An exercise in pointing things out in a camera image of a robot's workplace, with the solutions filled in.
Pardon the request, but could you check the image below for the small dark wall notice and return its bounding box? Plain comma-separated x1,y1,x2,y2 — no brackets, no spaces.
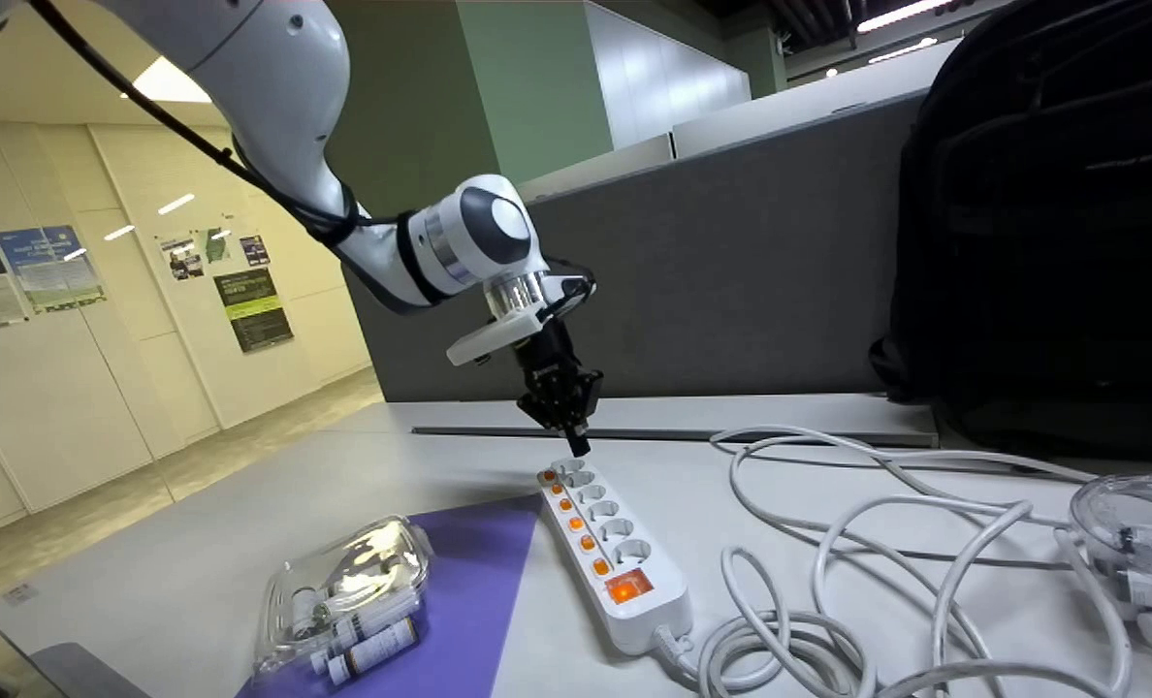
157,237,205,283
236,227,274,272

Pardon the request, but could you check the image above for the dark grey flat object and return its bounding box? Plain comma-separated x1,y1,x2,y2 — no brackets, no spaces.
28,641,152,698

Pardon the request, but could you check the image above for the dark green wall poster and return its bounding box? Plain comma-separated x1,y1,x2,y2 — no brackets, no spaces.
212,262,299,357

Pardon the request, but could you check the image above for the white multi-socket power strip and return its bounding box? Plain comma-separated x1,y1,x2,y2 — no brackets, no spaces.
531,454,696,659

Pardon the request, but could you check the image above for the clear plastic bag with items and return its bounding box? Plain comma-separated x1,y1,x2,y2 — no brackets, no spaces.
1067,470,1152,653

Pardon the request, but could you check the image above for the clear plastic marker package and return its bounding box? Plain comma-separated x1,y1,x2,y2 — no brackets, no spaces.
252,511,435,686

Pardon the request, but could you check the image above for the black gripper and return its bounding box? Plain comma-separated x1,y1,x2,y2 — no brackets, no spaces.
514,314,605,460

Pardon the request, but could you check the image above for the long ceiling light tube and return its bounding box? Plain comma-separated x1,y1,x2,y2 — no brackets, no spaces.
854,0,959,39

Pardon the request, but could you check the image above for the black backpack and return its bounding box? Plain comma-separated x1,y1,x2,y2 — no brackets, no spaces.
865,32,1152,460

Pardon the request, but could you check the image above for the square ceiling light panel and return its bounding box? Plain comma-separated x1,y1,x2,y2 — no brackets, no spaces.
129,49,217,107

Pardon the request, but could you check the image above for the blue green wall poster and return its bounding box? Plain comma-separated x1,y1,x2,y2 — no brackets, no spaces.
0,220,108,319

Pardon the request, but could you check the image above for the green pillar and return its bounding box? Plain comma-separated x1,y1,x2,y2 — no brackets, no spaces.
327,0,618,227

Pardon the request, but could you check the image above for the grey desk partition panel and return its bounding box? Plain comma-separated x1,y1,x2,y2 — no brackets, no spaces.
346,33,965,403

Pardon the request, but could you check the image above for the white tangled power cable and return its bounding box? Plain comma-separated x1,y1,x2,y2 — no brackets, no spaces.
656,423,1136,698

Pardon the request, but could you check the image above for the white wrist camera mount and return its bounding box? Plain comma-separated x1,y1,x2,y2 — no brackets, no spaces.
443,272,566,372

